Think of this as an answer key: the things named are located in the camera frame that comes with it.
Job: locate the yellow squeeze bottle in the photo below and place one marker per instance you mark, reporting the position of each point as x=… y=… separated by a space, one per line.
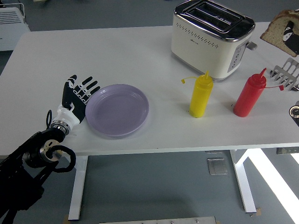
x=199 y=98

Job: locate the brown bread slice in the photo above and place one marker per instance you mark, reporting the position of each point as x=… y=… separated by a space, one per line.
x=273 y=35

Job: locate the purple round plate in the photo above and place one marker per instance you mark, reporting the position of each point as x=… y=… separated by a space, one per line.
x=116 y=109

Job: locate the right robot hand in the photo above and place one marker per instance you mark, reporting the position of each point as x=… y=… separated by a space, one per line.
x=292 y=39

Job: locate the white slatted cart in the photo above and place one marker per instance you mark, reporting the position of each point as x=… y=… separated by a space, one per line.
x=10 y=32

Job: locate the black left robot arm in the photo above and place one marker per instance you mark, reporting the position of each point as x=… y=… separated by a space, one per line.
x=25 y=158

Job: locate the metal floor outlet cover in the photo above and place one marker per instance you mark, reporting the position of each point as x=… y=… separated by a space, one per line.
x=217 y=166

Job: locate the brown floor tape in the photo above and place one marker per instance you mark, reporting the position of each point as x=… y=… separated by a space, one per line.
x=258 y=210

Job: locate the white table leg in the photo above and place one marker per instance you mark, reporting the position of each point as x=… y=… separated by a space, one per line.
x=78 y=186
x=244 y=182

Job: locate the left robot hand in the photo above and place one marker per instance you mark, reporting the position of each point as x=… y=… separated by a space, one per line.
x=76 y=102

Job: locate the cream and chrome toaster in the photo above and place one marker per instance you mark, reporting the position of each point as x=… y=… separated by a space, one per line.
x=199 y=53

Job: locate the red squeeze bottle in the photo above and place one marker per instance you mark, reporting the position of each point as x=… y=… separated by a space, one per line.
x=246 y=98

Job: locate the silver metal toast rack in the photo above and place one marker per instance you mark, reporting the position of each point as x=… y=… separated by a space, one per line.
x=286 y=74

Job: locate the grey table control panel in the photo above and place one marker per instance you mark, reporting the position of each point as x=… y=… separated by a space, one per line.
x=287 y=150

